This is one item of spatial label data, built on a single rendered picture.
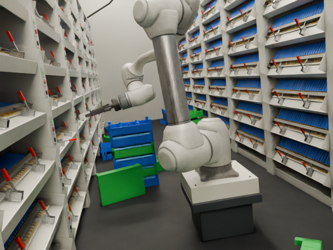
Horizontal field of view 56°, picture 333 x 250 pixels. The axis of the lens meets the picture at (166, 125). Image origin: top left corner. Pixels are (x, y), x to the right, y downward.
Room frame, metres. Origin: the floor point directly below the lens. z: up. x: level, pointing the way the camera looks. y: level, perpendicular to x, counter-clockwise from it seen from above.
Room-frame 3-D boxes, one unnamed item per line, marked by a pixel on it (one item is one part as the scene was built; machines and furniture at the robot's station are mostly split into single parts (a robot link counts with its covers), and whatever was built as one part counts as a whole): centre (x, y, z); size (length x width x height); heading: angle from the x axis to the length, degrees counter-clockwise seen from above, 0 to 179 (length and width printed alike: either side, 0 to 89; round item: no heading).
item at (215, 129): (1.47, -0.20, 0.44); 0.18 x 0.16 x 0.22; 132
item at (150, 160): (2.25, 0.27, 0.20); 0.30 x 0.20 x 0.08; 99
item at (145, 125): (2.25, 0.27, 0.44); 0.30 x 0.20 x 0.08; 99
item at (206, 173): (1.50, -0.21, 0.30); 0.22 x 0.18 x 0.06; 3
